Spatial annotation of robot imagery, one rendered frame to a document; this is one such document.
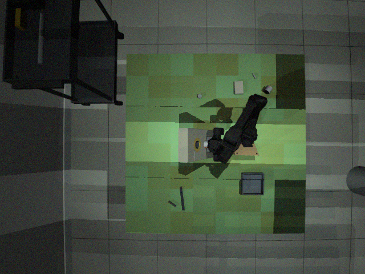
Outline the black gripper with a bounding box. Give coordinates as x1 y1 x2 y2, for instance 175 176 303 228
210 128 224 162

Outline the grey cylinder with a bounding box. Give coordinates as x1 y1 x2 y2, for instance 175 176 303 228
263 85 273 94

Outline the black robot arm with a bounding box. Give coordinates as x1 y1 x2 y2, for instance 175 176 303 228
208 94 267 164

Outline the grey flat panel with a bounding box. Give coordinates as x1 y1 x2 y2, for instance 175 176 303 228
178 128 214 163

